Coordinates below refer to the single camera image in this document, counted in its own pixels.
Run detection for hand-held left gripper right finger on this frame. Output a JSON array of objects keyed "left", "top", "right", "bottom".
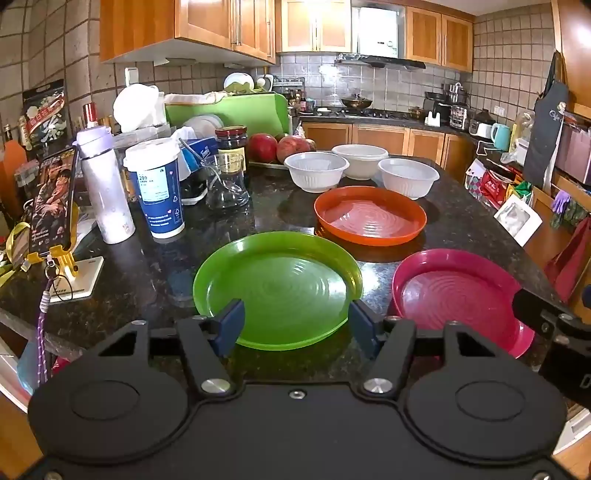
[{"left": 348, "top": 300, "right": 499, "bottom": 398}]

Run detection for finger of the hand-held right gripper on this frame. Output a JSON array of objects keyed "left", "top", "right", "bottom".
[{"left": 512, "top": 288, "right": 578, "bottom": 344}]

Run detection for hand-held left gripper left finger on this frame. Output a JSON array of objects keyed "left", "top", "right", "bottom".
[{"left": 99, "top": 299, "right": 245, "bottom": 398}]

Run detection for green plastic plate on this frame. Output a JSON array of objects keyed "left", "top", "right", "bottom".
[{"left": 192, "top": 231, "right": 364, "bottom": 350}]

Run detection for magenta plastic plate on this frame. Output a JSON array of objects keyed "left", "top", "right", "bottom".
[{"left": 392, "top": 249, "right": 535, "bottom": 360}]

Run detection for orange plastic plate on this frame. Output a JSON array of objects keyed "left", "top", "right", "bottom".
[{"left": 314, "top": 186, "right": 427, "bottom": 247}]

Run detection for white ribbed plastic bowl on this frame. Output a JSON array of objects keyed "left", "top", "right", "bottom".
[
  {"left": 283, "top": 152, "right": 350, "bottom": 193},
  {"left": 331, "top": 144, "right": 390, "bottom": 181},
  {"left": 378, "top": 158, "right": 440, "bottom": 200}
]

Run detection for dark red cloth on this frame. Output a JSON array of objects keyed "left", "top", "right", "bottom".
[{"left": 543, "top": 216, "right": 591, "bottom": 302}]

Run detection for white windowed box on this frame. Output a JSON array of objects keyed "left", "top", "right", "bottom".
[{"left": 492, "top": 194, "right": 544, "bottom": 247}]

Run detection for purple rubber glove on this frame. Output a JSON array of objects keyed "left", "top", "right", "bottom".
[{"left": 550, "top": 189, "right": 574, "bottom": 213}]

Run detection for red gift bag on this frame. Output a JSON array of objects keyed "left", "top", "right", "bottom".
[{"left": 480, "top": 168, "right": 516, "bottom": 209}]

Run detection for glass jar with spoon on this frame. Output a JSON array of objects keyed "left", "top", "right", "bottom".
[{"left": 201, "top": 152, "right": 251, "bottom": 211}]

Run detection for black flat kitchen scale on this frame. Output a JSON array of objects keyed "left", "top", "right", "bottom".
[{"left": 180, "top": 177, "right": 209, "bottom": 206}]

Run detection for patterned gift bag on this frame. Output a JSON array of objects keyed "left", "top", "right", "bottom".
[{"left": 464, "top": 159, "right": 488, "bottom": 200}]

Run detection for blue paper cup white lid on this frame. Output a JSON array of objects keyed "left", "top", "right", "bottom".
[{"left": 123, "top": 137, "right": 186, "bottom": 243}]

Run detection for teal mug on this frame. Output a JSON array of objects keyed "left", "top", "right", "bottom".
[{"left": 490, "top": 123, "right": 513, "bottom": 152}]

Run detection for black apron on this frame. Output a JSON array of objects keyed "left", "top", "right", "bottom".
[{"left": 523, "top": 51, "right": 570, "bottom": 190}]

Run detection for blue tissue pack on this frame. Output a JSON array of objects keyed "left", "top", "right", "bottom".
[{"left": 179, "top": 136, "right": 218, "bottom": 168}]

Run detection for red apple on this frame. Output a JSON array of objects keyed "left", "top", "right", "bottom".
[
  {"left": 248, "top": 133, "right": 279, "bottom": 164},
  {"left": 276, "top": 135, "right": 311, "bottom": 164}
]

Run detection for white thermos purple lid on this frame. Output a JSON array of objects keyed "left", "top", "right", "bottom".
[{"left": 75, "top": 126, "right": 136, "bottom": 245}]

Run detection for clear plastic oil jug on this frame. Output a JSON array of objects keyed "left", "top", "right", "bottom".
[{"left": 510, "top": 109, "right": 537, "bottom": 154}]

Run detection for dark sauce glass jar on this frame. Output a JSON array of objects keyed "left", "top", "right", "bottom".
[{"left": 214, "top": 125, "right": 249, "bottom": 185}]

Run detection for wooden lower cabinets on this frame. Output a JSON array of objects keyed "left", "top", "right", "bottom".
[{"left": 300, "top": 121, "right": 477, "bottom": 186}]

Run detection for wooden cabinets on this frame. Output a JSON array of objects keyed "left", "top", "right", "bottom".
[
  {"left": 300, "top": 121, "right": 477, "bottom": 186},
  {"left": 99, "top": 0, "right": 475, "bottom": 73}
]

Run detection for white black electric cooker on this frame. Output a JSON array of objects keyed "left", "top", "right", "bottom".
[{"left": 469, "top": 109, "right": 498, "bottom": 140}]

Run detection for stack of white dishes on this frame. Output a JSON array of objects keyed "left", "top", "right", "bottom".
[{"left": 182, "top": 114, "right": 225, "bottom": 139}]

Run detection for green cutting board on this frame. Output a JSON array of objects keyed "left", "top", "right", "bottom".
[{"left": 164, "top": 93, "right": 290, "bottom": 139}]

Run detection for smartphone with lit screen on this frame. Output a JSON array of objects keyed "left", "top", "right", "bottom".
[{"left": 28, "top": 146, "right": 79, "bottom": 257}]

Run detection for black wok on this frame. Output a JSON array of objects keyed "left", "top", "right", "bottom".
[{"left": 341, "top": 93, "right": 373, "bottom": 111}]

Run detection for beige cloth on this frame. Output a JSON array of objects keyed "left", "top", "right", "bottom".
[{"left": 164, "top": 91, "right": 228, "bottom": 105}]

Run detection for white plastic bag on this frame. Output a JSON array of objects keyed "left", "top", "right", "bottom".
[{"left": 113, "top": 84, "right": 167, "bottom": 134}]

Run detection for white round plate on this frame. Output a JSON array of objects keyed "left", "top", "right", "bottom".
[{"left": 223, "top": 72, "right": 255, "bottom": 91}]

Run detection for black printed tea package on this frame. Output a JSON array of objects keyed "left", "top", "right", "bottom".
[{"left": 21, "top": 79, "right": 71, "bottom": 151}]

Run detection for steel range hood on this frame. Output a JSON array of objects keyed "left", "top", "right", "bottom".
[{"left": 334, "top": 4, "right": 427, "bottom": 71}]

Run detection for wooden upper cabinets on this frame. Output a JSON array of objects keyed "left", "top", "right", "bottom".
[{"left": 99, "top": 0, "right": 475, "bottom": 73}]

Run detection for purple braided lanyard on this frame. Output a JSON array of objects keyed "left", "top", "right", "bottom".
[{"left": 35, "top": 265, "right": 62, "bottom": 385}]

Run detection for yellow strap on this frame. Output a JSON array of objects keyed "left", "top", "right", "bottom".
[{"left": 0, "top": 220, "right": 34, "bottom": 288}]

